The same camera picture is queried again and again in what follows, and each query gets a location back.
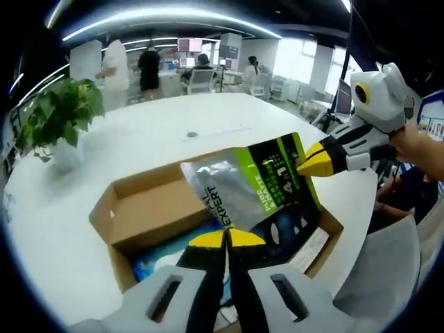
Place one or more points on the person's right hand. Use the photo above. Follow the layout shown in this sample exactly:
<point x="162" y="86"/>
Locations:
<point x="416" y="149"/>

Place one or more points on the dark screen on stand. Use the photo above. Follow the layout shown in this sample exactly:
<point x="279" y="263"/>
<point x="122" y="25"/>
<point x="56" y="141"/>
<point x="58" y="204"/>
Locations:
<point x="229" y="52"/>

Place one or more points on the green black silver pouch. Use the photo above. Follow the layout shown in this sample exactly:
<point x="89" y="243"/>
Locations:
<point x="243" y="180"/>

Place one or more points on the long ceiling light strip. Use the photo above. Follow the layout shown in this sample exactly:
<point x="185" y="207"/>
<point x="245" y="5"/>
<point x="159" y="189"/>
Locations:
<point x="156" y="21"/>

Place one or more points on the brown cardboard shoe box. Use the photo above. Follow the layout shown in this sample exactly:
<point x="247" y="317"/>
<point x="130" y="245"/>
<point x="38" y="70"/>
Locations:
<point x="149" y="208"/>

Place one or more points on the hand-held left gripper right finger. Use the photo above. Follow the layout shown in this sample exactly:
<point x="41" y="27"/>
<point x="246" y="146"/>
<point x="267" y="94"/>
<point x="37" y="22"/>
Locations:
<point x="253" y="270"/>

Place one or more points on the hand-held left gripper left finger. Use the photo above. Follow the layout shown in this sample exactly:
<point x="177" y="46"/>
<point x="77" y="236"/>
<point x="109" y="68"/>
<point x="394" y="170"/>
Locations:
<point x="201" y="270"/>

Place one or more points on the green potted plant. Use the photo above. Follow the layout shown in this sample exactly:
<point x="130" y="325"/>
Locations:
<point x="59" y="111"/>

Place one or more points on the blue soft tissue pack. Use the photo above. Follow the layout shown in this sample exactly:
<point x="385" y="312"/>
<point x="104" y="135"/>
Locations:
<point x="152" y="263"/>

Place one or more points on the desk computer monitor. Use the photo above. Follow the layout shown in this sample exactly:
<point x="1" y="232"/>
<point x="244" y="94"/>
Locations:
<point x="343" y="98"/>

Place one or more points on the grey mesh office chair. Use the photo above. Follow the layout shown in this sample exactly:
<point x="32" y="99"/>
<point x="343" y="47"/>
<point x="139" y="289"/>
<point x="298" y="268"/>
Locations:
<point x="381" y="263"/>

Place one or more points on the pink wall screen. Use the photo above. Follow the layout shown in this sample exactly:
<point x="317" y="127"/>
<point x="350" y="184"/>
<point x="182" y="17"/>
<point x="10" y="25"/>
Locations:
<point x="189" y="45"/>

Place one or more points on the blue framed wall poster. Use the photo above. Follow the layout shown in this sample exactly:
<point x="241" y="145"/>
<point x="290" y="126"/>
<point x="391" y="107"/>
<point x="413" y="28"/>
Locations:
<point x="431" y="118"/>

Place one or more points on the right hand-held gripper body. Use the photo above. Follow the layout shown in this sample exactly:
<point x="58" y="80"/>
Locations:
<point x="385" y="100"/>

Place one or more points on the white printed card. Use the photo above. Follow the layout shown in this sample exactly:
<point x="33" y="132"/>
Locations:
<point x="308" y="251"/>

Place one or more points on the white office chair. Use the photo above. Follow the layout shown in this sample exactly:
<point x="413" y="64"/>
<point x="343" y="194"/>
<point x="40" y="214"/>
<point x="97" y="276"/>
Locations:
<point x="258" y="85"/>
<point x="201" y="81"/>

